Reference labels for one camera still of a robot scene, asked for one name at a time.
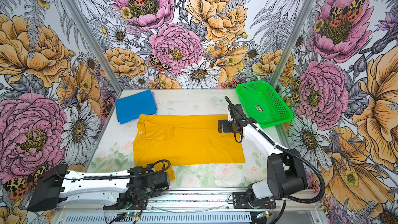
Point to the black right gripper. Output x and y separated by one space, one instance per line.
225 128

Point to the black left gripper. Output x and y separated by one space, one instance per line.
156 193

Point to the yellow t shirt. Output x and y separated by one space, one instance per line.
184 141

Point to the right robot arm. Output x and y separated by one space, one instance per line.
285 170

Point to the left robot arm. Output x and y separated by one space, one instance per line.
113 190

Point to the green plastic basket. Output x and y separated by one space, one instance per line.
262 103

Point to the green circuit board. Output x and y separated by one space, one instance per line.
128 216

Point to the folded blue t shirt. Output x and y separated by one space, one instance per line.
131 107

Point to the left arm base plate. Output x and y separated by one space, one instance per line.
127 202

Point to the aluminium front frame rail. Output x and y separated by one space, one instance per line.
174 200

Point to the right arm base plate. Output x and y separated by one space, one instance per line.
246 200

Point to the aluminium right corner post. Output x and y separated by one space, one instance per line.
301 18

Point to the aluminium corner post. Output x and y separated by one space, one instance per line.
80 21
301 18

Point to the aluminium left corner post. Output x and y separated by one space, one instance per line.
80 21

